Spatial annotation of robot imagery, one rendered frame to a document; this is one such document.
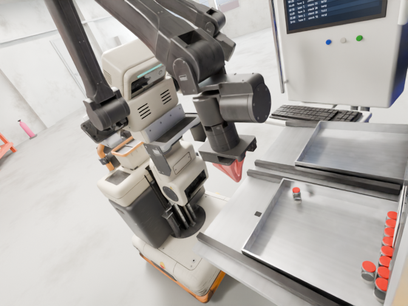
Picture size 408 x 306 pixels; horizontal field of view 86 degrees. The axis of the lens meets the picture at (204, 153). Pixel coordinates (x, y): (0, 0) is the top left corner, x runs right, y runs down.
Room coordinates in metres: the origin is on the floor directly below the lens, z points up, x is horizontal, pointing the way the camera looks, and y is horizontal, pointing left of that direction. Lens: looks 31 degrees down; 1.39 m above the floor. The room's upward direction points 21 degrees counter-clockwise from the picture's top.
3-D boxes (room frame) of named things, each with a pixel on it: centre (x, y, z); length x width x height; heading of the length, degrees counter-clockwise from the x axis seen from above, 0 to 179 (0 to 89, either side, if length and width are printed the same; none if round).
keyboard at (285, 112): (0.92, -0.56, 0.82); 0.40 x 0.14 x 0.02; 28
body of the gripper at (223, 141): (0.36, -0.04, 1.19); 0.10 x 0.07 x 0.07; 39
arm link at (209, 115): (0.36, -0.05, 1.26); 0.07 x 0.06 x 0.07; 39
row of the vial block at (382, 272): (0.20, -0.26, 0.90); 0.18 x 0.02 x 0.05; 130
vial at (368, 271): (0.18, -0.21, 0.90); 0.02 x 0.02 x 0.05
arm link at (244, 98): (0.34, -0.07, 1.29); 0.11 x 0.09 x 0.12; 39
